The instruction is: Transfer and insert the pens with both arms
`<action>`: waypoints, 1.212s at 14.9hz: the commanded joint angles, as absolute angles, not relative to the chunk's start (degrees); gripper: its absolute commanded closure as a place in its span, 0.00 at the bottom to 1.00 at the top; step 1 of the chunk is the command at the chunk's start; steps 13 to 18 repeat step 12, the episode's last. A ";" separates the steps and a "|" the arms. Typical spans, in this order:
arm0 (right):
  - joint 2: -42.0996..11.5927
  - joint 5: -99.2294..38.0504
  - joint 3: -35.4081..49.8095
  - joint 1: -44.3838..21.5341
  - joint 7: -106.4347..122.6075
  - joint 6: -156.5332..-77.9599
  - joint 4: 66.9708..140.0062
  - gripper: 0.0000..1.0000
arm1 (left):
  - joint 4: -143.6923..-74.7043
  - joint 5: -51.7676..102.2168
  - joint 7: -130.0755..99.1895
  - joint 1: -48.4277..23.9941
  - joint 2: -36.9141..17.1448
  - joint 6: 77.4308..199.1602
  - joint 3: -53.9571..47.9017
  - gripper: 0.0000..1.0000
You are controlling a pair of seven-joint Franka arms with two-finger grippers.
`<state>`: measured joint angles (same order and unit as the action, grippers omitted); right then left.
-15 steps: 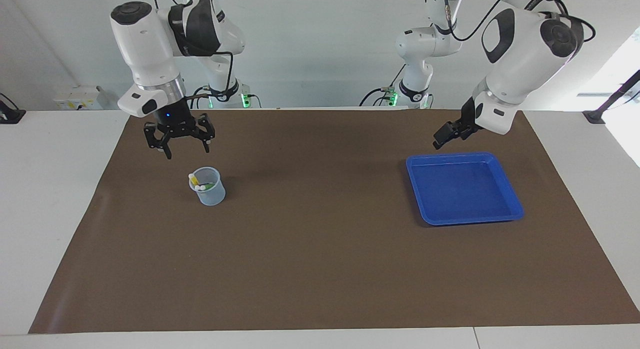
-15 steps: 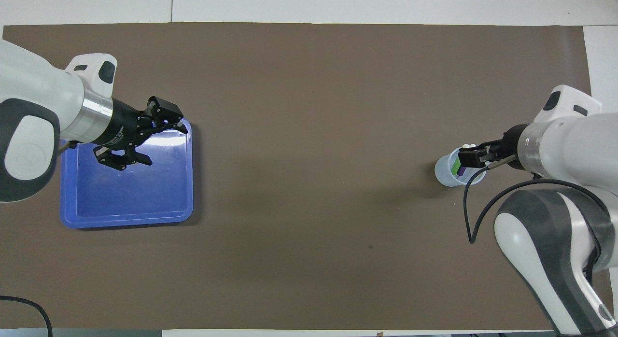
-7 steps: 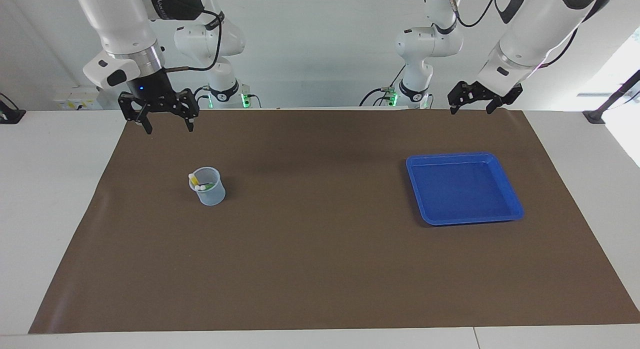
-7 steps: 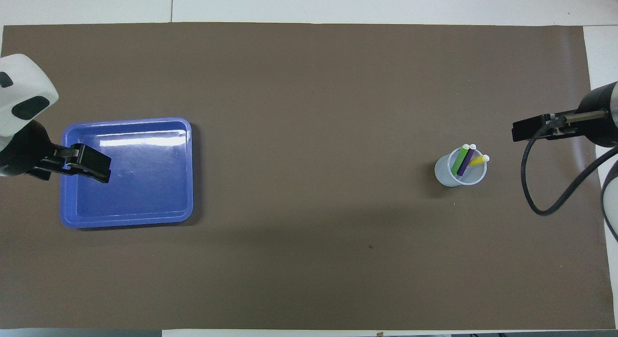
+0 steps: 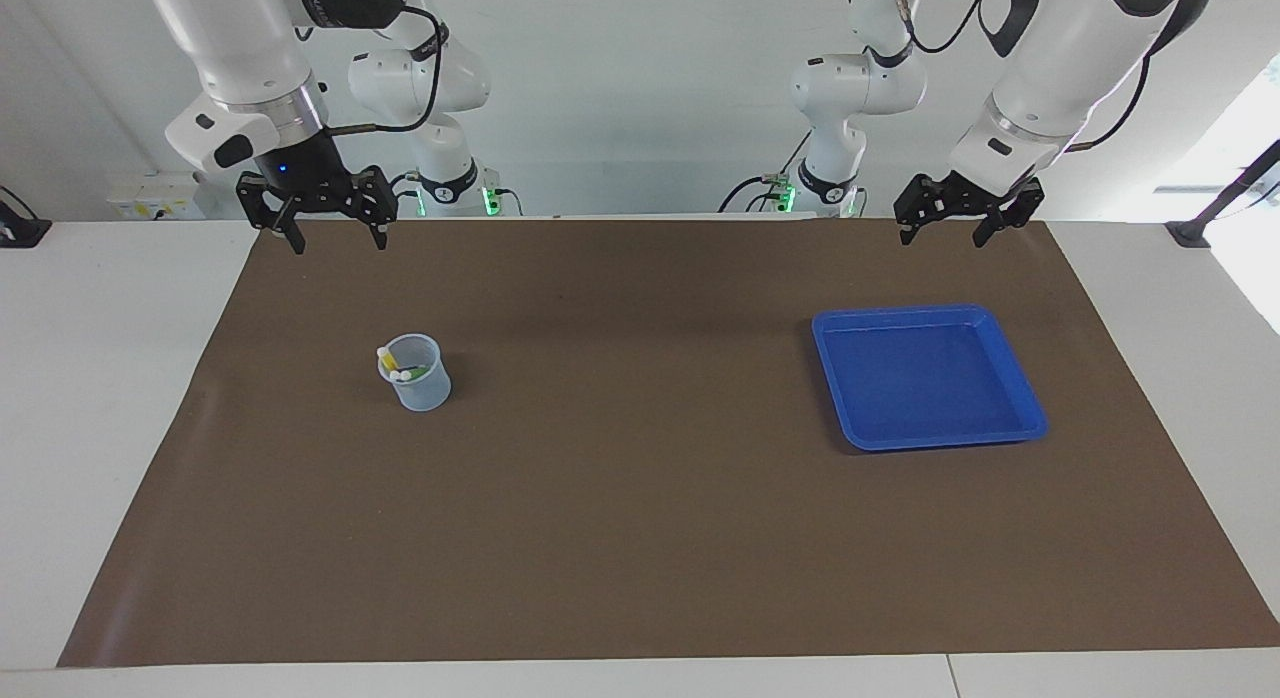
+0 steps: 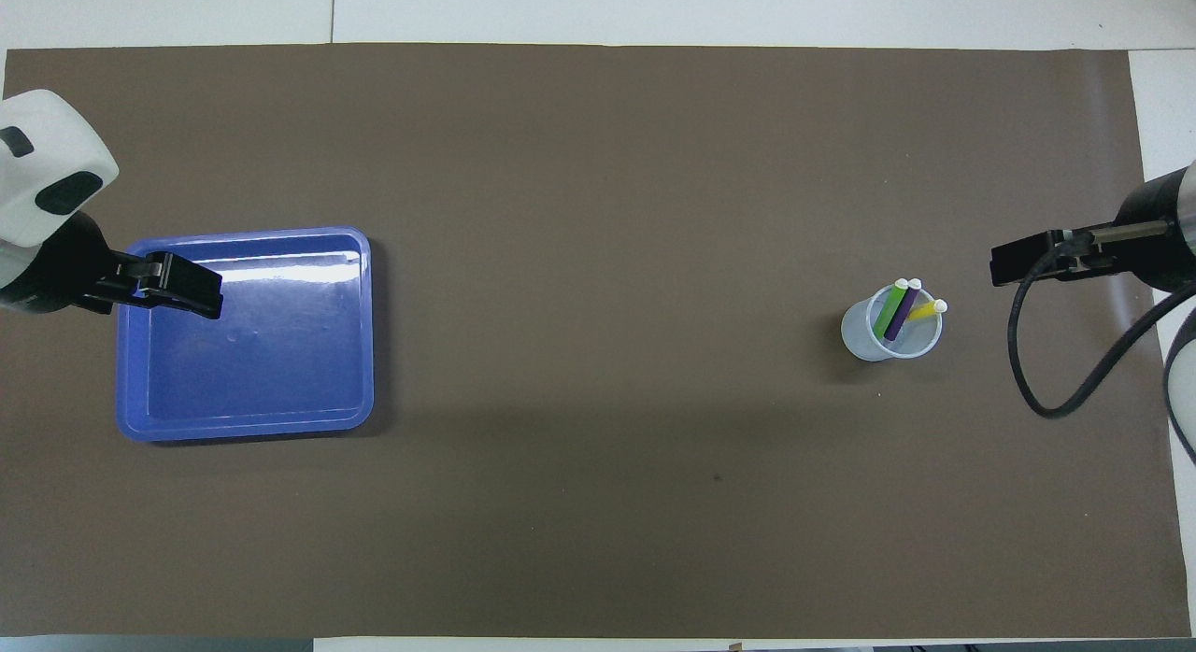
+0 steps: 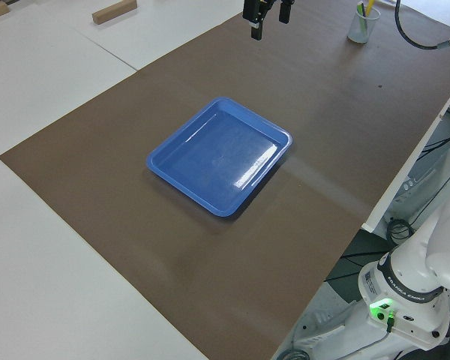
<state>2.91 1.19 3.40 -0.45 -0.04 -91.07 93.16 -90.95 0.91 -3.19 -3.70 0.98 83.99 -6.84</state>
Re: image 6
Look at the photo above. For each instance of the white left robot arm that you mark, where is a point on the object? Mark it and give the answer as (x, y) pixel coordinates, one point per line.
(47, 138)

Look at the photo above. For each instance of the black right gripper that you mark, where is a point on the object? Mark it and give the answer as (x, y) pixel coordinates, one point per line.
(1154, 255)

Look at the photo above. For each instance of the blue plastic tray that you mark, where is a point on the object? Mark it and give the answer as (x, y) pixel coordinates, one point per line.
(280, 372)

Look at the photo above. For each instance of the green marker pen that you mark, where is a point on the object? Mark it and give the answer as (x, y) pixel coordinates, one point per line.
(889, 311)

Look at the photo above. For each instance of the clear plastic cup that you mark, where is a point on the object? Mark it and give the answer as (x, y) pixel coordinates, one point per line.
(860, 339)

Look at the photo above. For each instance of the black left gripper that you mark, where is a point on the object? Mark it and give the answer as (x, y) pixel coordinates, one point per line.
(56, 269)

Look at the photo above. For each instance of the purple marker pen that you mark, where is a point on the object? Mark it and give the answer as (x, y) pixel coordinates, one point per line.
(903, 316)

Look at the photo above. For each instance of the yellow marker pen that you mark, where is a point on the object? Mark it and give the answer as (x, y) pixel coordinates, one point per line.
(925, 311)

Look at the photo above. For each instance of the brown table mat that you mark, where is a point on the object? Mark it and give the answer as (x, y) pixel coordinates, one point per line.
(598, 213)

